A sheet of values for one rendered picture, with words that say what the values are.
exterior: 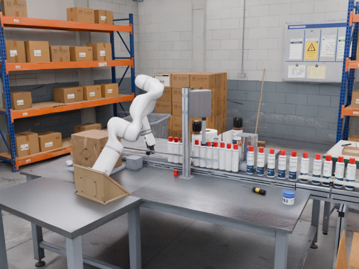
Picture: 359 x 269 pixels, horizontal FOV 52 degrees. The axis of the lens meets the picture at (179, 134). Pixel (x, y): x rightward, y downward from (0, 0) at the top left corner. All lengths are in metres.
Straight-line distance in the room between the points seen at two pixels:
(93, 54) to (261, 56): 3.15
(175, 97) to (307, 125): 2.48
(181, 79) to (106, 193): 4.31
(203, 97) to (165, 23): 5.94
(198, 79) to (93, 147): 3.70
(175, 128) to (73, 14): 2.62
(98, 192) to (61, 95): 4.36
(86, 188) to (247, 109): 5.45
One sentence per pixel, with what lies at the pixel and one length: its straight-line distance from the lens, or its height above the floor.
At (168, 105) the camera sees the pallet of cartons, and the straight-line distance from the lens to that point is 6.58.
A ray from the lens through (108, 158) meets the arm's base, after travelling 2.41.
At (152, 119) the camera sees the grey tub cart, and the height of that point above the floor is 0.71.
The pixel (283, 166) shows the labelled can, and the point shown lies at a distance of 2.61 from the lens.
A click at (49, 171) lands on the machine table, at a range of 3.07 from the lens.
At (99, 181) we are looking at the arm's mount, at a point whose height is 0.97.
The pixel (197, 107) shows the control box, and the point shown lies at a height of 1.36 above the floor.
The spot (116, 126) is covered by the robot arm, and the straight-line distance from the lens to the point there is 2.49.
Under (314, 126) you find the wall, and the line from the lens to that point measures 7.09.
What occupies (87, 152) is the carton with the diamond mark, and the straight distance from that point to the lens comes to 2.88.
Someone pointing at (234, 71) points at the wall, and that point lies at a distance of 7.54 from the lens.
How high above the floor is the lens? 1.73
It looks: 13 degrees down
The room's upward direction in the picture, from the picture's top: straight up
